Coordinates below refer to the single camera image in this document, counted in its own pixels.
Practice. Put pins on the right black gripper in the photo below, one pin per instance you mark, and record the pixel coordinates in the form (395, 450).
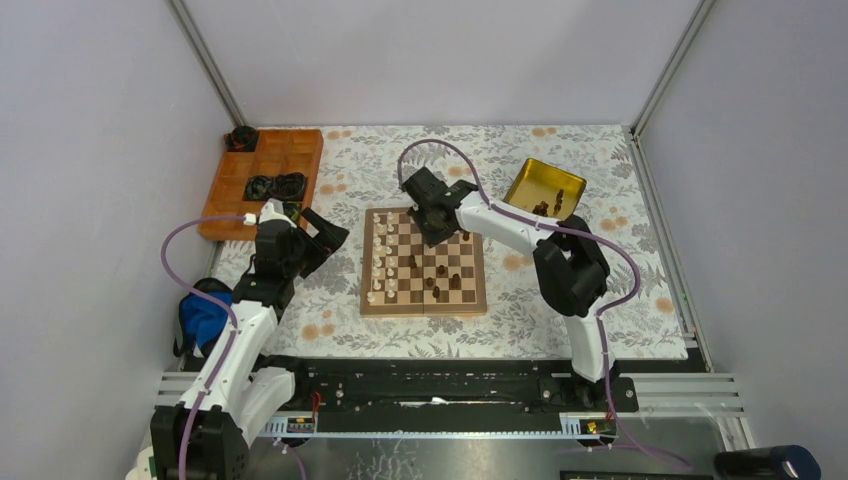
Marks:
(431, 239)

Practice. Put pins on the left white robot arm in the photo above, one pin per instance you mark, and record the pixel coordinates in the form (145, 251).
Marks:
(208, 432)

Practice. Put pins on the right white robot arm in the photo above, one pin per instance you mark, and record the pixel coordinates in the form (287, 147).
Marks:
(571, 270)

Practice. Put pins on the orange compartment tray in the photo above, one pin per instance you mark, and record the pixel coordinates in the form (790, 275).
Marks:
(283, 167)

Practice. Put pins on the gold metal tin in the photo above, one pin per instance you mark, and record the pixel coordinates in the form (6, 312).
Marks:
(538, 181)

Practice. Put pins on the black mounting rail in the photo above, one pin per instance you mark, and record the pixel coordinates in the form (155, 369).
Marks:
(447, 395)

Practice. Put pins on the floral table cloth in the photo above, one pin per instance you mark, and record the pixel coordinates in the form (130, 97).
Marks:
(488, 242)

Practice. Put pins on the dark cylinder bottle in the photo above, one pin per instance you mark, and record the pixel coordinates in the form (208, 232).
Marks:
(783, 462)

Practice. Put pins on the blue cloth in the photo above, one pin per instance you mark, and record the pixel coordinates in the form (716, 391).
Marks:
(201, 322)

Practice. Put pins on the black item tray corner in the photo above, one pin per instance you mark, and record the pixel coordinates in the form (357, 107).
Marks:
(242, 139)

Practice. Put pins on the wooden chess board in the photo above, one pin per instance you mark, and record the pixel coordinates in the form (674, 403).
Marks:
(390, 237)

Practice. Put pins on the dark chess piece in tin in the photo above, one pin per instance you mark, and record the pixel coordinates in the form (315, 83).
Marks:
(541, 209)
(559, 201)

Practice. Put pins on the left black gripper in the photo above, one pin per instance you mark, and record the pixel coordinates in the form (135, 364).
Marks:
(325, 244)

